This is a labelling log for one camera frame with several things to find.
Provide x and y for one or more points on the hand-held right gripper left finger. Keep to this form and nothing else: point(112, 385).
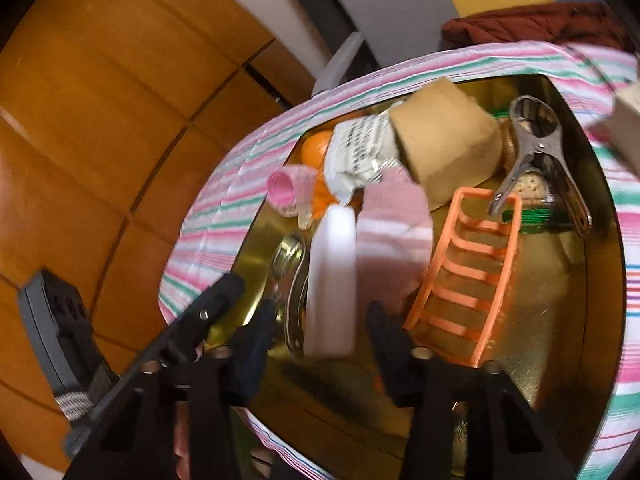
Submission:
point(250, 355)

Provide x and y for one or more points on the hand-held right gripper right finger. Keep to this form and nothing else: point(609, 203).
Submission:
point(392, 355)

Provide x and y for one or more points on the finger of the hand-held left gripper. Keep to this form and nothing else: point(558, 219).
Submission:
point(200, 310)

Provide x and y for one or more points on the pink striped sock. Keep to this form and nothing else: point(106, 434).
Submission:
point(395, 240)

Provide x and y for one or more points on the gold tin container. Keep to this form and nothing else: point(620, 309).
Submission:
point(550, 310)

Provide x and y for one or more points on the orange plastic rack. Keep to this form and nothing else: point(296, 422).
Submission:
point(462, 194)

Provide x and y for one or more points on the clear-wrapped cracker pack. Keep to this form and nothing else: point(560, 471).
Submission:
point(530, 185)

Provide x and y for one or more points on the yellow sponge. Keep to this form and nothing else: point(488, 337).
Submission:
point(445, 135)

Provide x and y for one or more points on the metal clip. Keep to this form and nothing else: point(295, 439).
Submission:
point(522, 160)
point(290, 260)

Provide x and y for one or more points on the cream paper box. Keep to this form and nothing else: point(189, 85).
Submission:
point(627, 130)

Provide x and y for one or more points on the pink hair roller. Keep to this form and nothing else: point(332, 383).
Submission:
point(287, 187)

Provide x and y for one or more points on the orange fruit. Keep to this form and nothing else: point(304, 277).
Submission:
point(316, 150)
point(320, 195)

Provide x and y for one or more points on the white printed packet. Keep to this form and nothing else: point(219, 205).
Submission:
point(357, 150)

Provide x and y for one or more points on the wooden wardrobe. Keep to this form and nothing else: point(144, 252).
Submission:
point(100, 110)

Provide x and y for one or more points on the grey yellow blue chair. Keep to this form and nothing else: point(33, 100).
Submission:
point(390, 5)

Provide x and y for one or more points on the rust red jacket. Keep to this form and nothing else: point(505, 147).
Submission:
point(525, 25)

